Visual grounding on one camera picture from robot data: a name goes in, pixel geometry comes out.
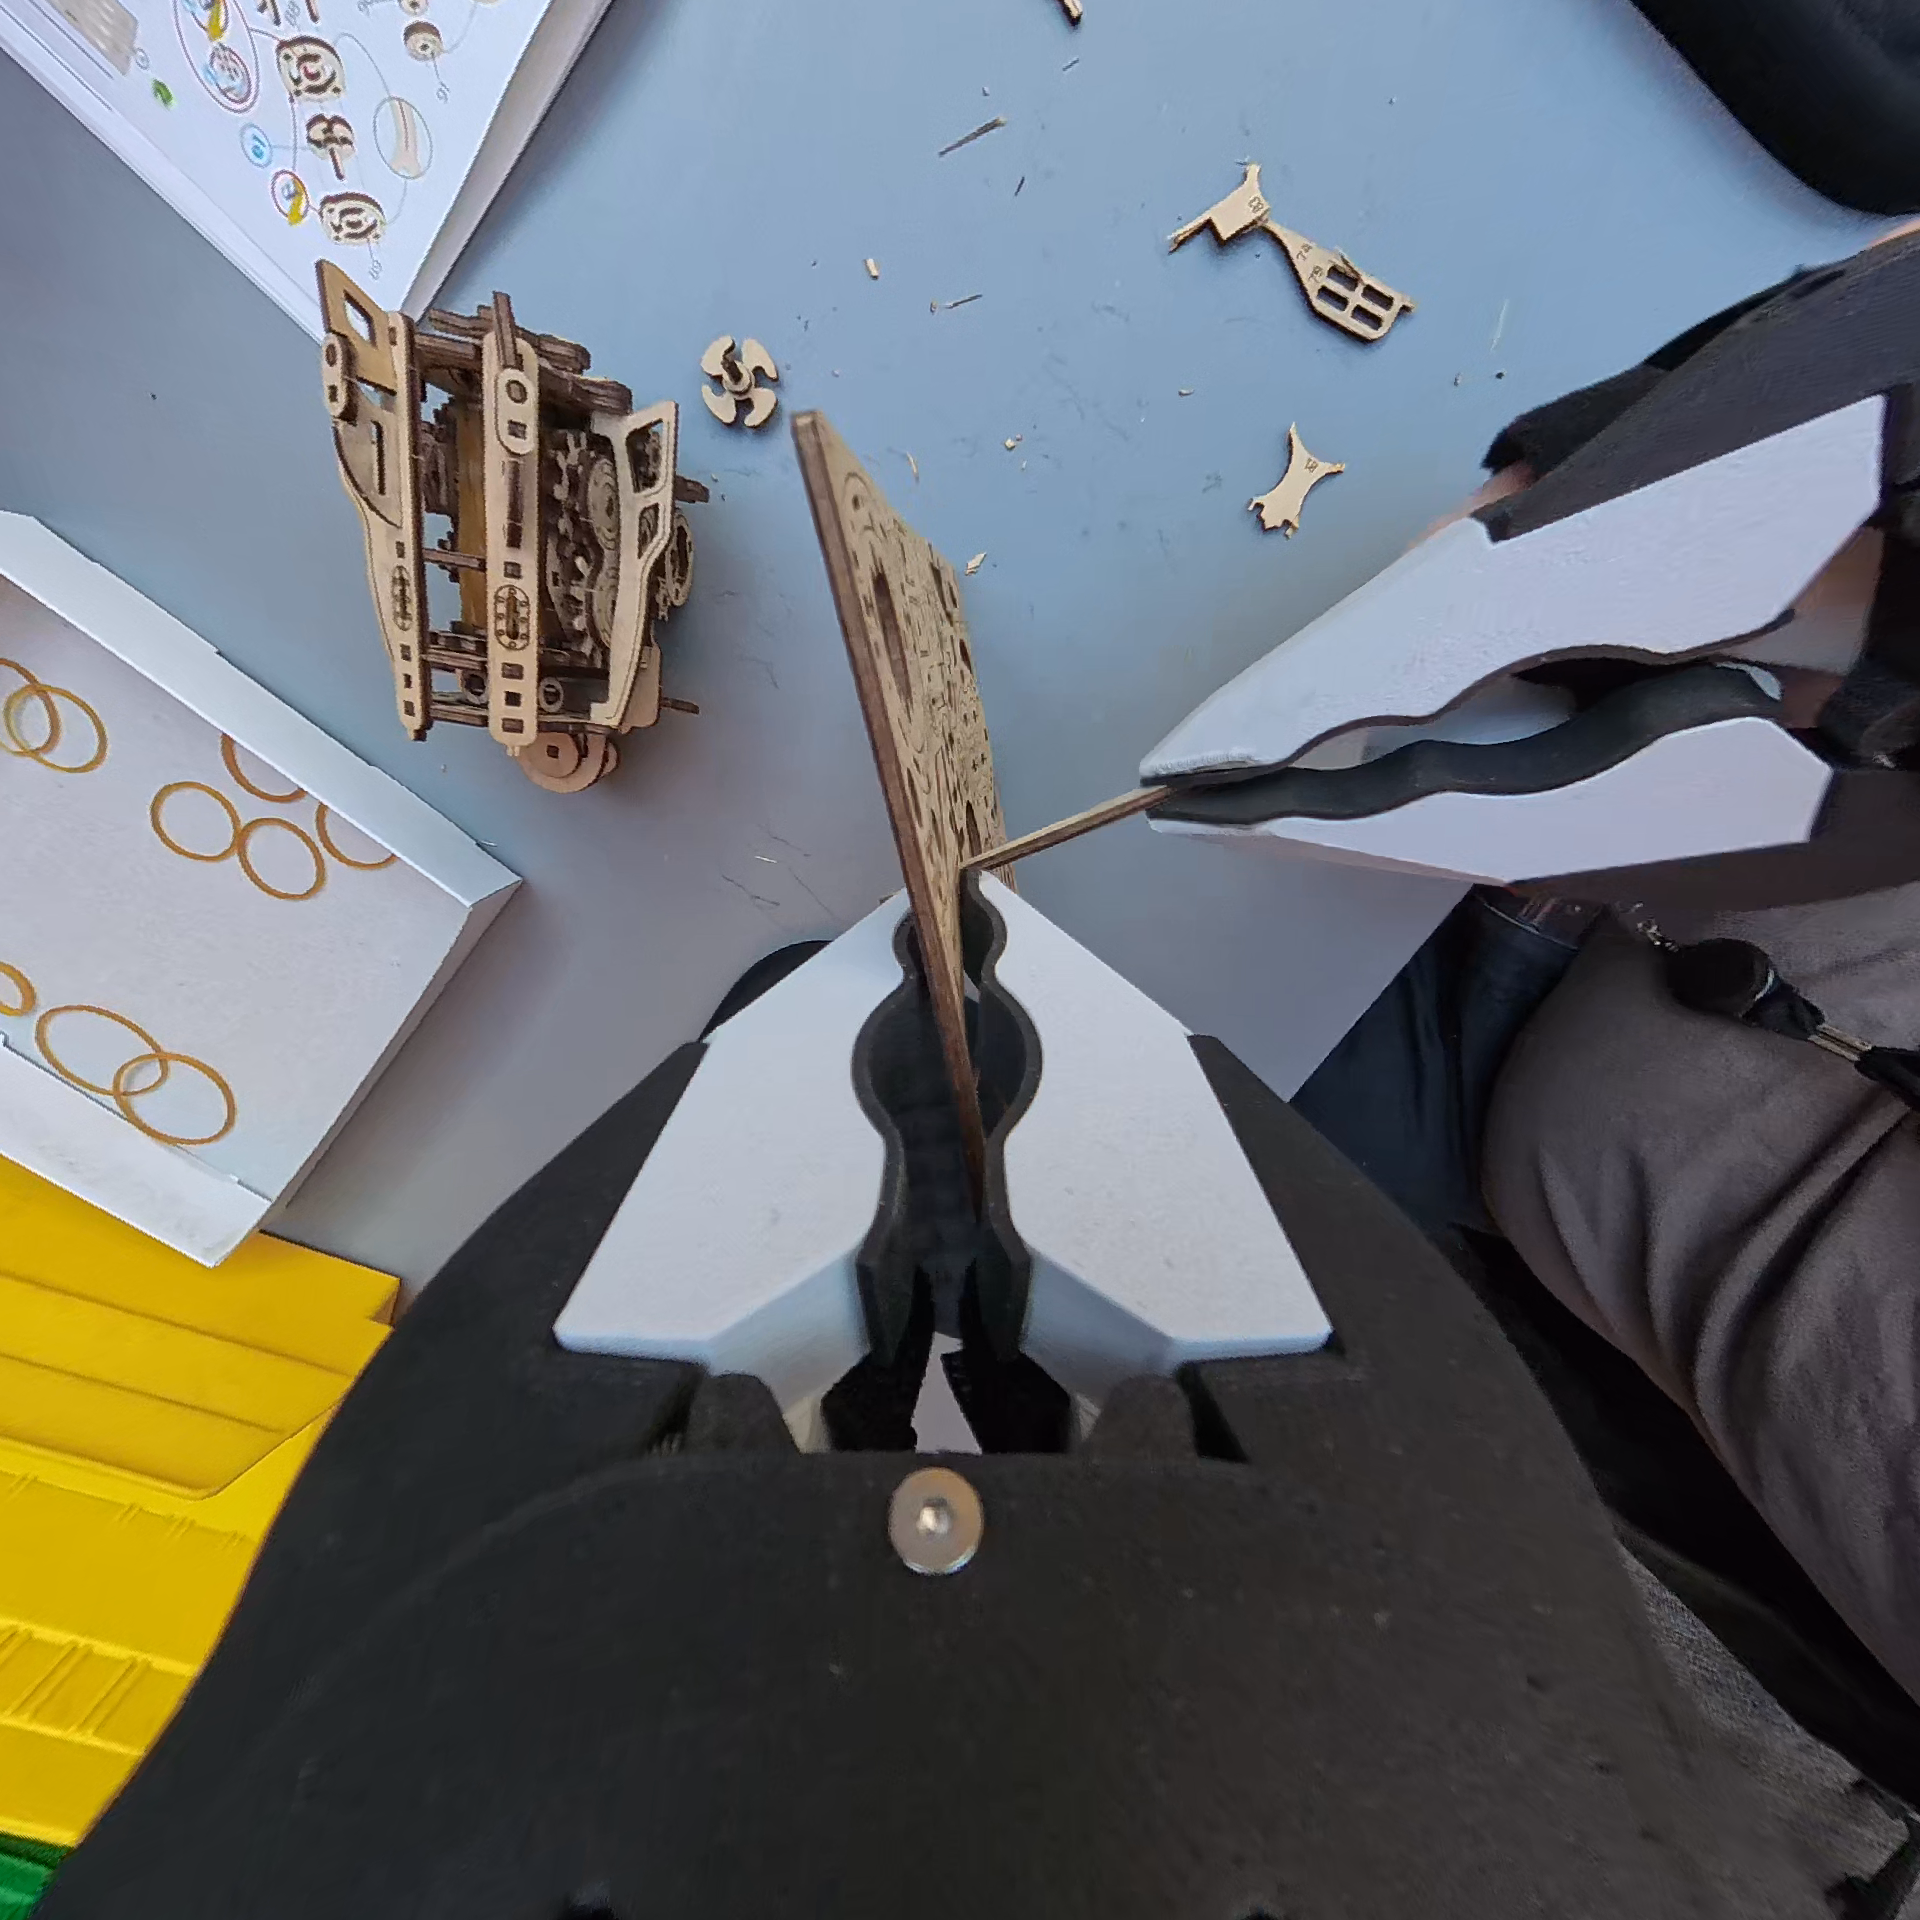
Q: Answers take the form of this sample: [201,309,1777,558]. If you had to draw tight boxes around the wooden parts sheet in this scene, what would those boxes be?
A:
[790,407,1018,1231]

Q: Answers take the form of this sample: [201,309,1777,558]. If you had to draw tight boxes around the round wooden propeller part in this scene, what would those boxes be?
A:
[698,334,782,430]

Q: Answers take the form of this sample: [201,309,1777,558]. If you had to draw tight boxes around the black quilted wrist rest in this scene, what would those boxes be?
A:
[1626,0,1920,217]

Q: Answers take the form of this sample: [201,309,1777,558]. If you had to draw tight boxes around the long key-shaped wooden part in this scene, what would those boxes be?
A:
[1168,163,1416,348]

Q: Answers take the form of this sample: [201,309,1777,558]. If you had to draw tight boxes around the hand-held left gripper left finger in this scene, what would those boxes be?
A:
[556,897,961,1454]

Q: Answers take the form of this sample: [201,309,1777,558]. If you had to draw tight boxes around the yellow plastic bin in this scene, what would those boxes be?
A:
[0,1155,404,1849]

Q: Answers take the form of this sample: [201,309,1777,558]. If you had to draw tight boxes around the black badge reel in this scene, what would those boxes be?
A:
[1650,937,1920,1105]

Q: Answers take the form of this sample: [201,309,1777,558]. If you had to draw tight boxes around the small horned wooden part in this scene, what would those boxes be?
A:
[1248,422,1345,537]

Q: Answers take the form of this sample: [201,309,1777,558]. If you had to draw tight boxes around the white cardboard box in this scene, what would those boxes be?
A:
[0,509,522,1268]

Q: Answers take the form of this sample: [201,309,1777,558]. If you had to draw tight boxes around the person's dark jeans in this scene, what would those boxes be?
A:
[1289,892,1561,1247]

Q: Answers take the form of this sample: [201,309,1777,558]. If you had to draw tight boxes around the partly built wooden model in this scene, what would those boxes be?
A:
[316,259,710,793]

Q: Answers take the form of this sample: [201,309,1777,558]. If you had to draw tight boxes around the green plastic bin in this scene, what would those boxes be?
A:
[0,1821,90,1920]

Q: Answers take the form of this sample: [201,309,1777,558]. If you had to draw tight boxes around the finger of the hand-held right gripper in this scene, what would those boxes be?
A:
[1152,663,1845,889]
[1135,393,1892,789]

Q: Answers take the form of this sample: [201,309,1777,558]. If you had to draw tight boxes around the thin wooden stick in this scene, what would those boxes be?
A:
[972,779,1182,874]

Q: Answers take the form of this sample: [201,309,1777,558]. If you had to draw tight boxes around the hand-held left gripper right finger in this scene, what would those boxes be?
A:
[960,874,1335,1454]

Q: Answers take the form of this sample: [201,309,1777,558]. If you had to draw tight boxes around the instruction booklet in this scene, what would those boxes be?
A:
[0,0,614,302]

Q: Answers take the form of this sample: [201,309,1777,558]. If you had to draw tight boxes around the group of tan rubber bands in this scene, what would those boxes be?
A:
[0,657,399,1150]

